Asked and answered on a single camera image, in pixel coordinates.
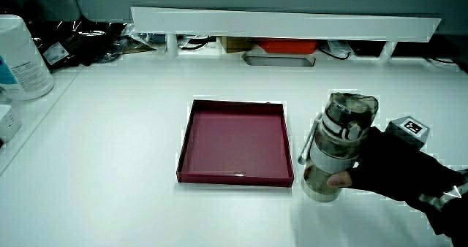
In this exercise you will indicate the person's right hand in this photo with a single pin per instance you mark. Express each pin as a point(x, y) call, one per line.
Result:
point(387, 166)

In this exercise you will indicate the clear grey water bottle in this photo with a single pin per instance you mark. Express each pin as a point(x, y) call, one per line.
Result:
point(331, 144)

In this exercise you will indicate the person's right forearm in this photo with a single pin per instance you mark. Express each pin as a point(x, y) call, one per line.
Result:
point(451, 214)

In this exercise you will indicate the dark red square tray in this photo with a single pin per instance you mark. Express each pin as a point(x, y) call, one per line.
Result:
point(234, 141)

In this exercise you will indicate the orange box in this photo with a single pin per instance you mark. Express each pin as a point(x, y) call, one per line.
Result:
point(289, 46)

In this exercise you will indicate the white desk riser shelf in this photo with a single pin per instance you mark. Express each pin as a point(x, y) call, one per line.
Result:
point(278, 24)

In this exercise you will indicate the brown cardboard box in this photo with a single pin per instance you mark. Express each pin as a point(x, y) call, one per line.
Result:
point(234, 44)

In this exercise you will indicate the clear plastic bag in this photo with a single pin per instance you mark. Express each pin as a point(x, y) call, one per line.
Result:
point(140, 38)

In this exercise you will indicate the black plastic bag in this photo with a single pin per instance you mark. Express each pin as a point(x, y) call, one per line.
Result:
point(77, 44)

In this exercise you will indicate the white wipes canister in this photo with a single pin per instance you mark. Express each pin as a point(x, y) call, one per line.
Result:
point(22, 57)

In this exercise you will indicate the white power adapter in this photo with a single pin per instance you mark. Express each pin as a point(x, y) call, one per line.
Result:
point(7, 122)

